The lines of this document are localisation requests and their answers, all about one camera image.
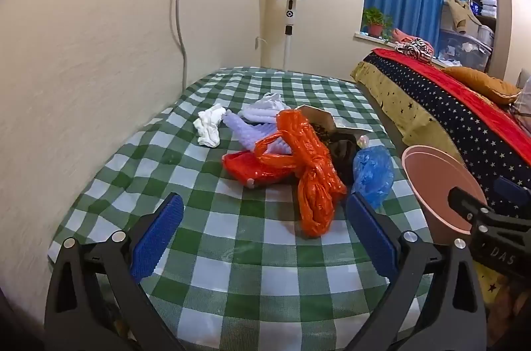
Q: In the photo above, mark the small clear wrapper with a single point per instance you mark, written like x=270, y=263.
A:
x=363, y=141

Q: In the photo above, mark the navy star bed sheet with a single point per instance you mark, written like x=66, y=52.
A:
x=435, y=106

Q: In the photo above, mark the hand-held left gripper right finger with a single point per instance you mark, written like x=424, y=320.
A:
x=373, y=237

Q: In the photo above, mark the clear storage box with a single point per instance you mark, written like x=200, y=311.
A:
x=460, y=48

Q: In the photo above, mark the pink folded cloth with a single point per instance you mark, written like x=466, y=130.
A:
x=400, y=35

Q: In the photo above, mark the beige jacket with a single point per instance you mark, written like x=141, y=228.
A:
x=458, y=10

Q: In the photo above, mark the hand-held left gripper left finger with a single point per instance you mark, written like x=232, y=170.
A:
x=157, y=239

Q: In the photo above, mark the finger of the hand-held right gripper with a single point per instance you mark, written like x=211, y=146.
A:
x=514, y=191
x=466, y=201

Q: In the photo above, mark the pink plastic bin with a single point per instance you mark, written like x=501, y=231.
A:
x=427, y=185

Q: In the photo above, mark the black white striped cloth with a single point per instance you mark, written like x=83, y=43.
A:
x=415, y=50

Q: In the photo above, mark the brown paper box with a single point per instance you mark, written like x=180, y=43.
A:
x=319, y=116

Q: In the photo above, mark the white window sill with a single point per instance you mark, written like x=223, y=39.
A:
x=369, y=37

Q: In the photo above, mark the orange plastic bag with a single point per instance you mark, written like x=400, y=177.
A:
x=315, y=185

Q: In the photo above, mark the green white checkered tablecloth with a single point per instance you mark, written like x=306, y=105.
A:
x=249, y=251

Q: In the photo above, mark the blue plastic bag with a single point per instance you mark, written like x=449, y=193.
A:
x=373, y=172

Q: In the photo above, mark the grey storage box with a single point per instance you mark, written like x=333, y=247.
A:
x=485, y=33

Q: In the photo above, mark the lavender foam net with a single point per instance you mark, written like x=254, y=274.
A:
x=244, y=131

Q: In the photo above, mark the white plastic bag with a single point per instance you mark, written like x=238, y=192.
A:
x=265, y=108

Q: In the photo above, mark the plaid pillow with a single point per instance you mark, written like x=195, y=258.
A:
x=523, y=102

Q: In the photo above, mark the red plastic bag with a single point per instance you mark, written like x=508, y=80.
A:
x=244, y=168

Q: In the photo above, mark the white power plug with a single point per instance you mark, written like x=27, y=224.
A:
x=259, y=42

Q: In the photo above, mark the potted green plant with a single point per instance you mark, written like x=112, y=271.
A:
x=375, y=19

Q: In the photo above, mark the dark brown bag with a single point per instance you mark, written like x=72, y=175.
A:
x=344, y=156

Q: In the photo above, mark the orange pillow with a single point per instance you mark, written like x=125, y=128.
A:
x=481, y=83

